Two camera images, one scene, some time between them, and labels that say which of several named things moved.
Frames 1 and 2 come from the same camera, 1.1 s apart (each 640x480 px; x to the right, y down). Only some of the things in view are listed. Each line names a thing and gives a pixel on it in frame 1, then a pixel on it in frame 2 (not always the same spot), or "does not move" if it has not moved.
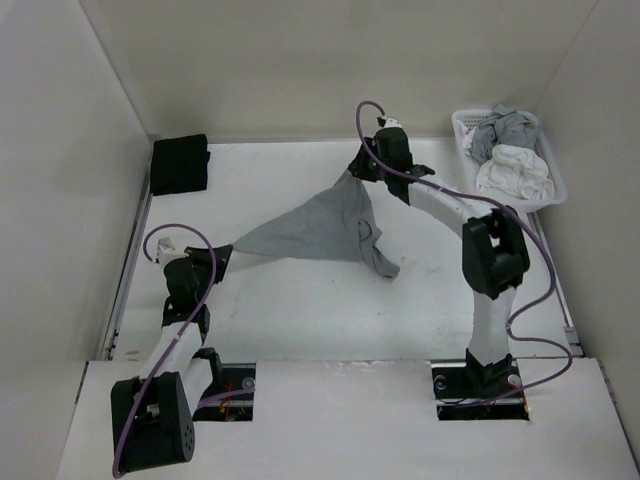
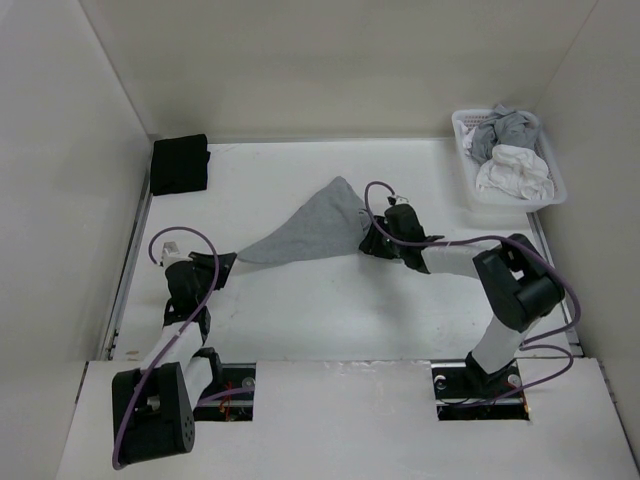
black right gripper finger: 364,165 -> 373,243
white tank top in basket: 513,170 does not move
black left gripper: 222,257 does not move
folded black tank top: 179,164 does not move
